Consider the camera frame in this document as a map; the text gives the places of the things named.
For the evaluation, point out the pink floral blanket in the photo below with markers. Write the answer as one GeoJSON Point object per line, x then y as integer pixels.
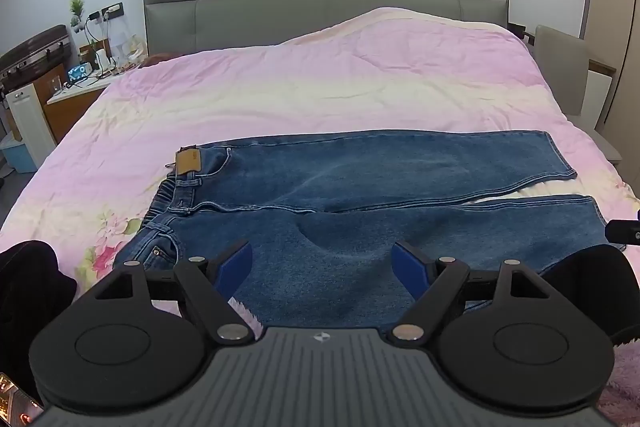
{"type": "Point", "coordinates": [300, 92]}

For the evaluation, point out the wall power socket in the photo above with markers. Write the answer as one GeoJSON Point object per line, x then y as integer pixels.
{"type": "Point", "coordinates": [111, 10]}

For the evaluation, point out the small green plant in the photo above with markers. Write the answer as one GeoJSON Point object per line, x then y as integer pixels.
{"type": "Point", "coordinates": [76, 9]}

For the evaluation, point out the blue denim pants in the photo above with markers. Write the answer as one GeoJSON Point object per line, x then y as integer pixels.
{"type": "Point", "coordinates": [325, 187]}

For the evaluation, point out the blue patterned tissue box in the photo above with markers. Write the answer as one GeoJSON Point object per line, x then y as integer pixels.
{"type": "Point", "coordinates": [79, 72]}

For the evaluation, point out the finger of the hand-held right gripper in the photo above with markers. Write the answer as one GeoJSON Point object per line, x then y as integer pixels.
{"type": "Point", "coordinates": [620, 232]}

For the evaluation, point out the dark brown suitcase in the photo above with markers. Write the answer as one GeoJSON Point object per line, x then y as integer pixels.
{"type": "Point", "coordinates": [35, 52]}

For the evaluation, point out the white cabinet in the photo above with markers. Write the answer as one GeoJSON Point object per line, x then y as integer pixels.
{"type": "Point", "coordinates": [31, 122]}

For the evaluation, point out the grey chair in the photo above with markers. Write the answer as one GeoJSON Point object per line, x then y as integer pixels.
{"type": "Point", "coordinates": [560, 67]}

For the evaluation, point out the reddish pillow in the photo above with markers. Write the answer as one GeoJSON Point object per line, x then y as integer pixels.
{"type": "Point", "coordinates": [157, 59]}

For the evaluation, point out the dark cloth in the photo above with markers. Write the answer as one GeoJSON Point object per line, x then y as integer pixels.
{"type": "Point", "coordinates": [585, 277]}
{"type": "Point", "coordinates": [30, 287]}

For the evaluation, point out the grey upholstered bed headboard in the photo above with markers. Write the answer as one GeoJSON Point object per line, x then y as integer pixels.
{"type": "Point", "coordinates": [300, 7]}

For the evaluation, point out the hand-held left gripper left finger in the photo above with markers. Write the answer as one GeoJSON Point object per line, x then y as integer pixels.
{"type": "Point", "coordinates": [238, 268]}

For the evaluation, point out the white bottle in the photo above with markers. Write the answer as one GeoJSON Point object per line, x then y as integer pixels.
{"type": "Point", "coordinates": [101, 59]}

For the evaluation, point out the blue storage box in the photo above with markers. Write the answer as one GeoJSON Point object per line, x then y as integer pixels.
{"type": "Point", "coordinates": [17, 154]}

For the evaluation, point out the wooden nightstand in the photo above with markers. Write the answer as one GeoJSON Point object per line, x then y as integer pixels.
{"type": "Point", "coordinates": [70, 107]}

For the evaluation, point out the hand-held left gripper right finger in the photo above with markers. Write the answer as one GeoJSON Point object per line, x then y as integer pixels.
{"type": "Point", "coordinates": [406, 266]}

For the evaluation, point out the clear plastic container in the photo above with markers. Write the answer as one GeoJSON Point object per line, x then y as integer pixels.
{"type": "Point", "coordinates": [122, 37]}

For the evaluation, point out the wooden wardrobe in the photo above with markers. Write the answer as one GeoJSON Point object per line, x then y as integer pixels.
{"type": "Point", "coordinates": [625, 32]}

